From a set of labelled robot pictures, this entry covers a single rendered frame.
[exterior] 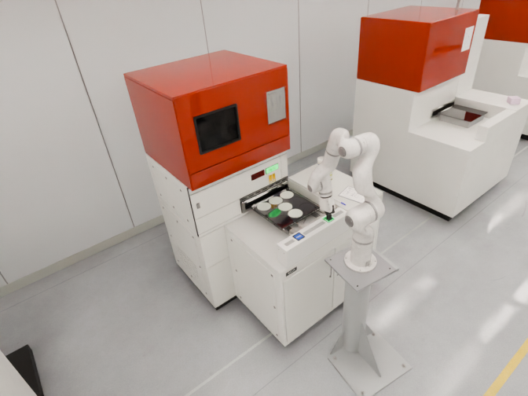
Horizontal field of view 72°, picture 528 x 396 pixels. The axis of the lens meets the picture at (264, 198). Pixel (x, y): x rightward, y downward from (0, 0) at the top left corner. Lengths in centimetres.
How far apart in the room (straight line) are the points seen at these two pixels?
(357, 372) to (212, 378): 99
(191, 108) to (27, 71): 164
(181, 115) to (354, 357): 200
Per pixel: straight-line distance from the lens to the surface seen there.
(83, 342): 337
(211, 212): 251
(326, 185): 224
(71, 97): 350
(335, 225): 239
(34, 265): 406
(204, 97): 214
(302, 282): 246
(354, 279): 220
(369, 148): 190
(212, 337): 302
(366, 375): 281
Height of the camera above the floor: 242
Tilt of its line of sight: 34 degrees down
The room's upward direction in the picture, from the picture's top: 5 degrees counter-clockwise
